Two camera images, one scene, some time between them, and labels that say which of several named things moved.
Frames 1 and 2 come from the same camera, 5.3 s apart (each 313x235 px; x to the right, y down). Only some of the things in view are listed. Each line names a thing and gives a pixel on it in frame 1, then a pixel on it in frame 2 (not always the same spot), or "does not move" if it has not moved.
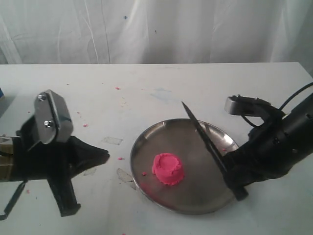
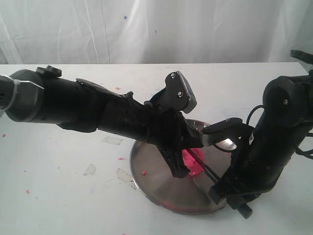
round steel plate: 172,167 does not move
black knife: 238,189 -> 206,168
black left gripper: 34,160 -> 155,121
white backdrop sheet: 157,32 does not move
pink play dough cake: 167,168 -> 193,166
